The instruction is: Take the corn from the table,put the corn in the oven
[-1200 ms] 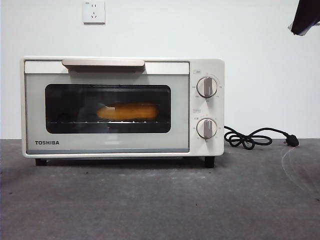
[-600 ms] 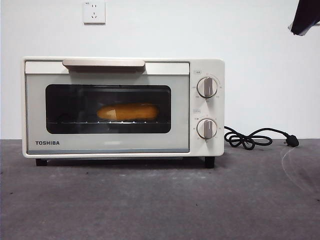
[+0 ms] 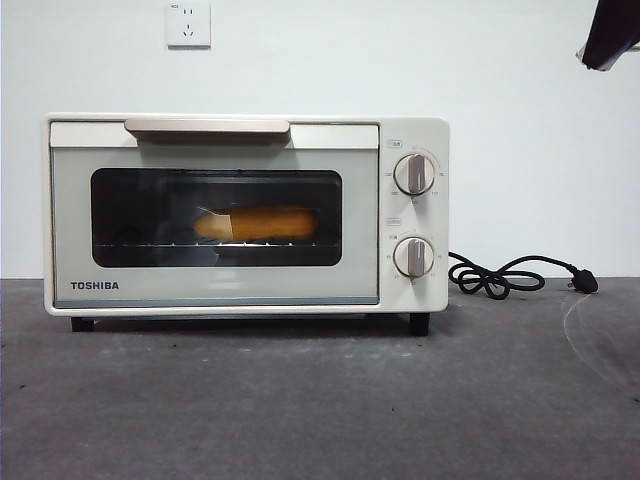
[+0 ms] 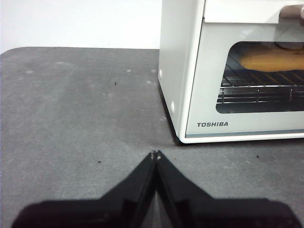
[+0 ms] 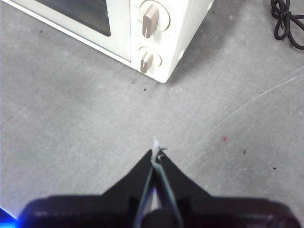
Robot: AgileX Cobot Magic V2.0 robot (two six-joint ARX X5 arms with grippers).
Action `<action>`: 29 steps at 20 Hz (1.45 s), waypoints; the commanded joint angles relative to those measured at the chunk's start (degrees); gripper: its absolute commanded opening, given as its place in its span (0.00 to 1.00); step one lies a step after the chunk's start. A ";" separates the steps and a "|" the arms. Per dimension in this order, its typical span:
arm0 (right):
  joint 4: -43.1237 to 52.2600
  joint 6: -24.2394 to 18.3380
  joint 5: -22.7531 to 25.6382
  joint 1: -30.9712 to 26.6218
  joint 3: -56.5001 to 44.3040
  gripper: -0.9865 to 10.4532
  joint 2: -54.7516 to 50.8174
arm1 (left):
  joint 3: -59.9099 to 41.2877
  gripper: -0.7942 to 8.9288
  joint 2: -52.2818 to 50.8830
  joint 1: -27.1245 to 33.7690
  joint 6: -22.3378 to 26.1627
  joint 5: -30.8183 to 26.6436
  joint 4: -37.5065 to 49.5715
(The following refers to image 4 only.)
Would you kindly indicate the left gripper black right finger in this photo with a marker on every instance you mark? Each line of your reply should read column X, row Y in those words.
column 213, row 213

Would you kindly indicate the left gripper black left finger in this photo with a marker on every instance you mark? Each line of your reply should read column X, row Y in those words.
column 107, row 213

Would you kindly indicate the cream Toshiba toaster oven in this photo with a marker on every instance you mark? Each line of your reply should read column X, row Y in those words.
column 180, row 71

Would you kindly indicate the yellow corn cob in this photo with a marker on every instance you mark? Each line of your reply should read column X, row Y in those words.
column 270, row 61

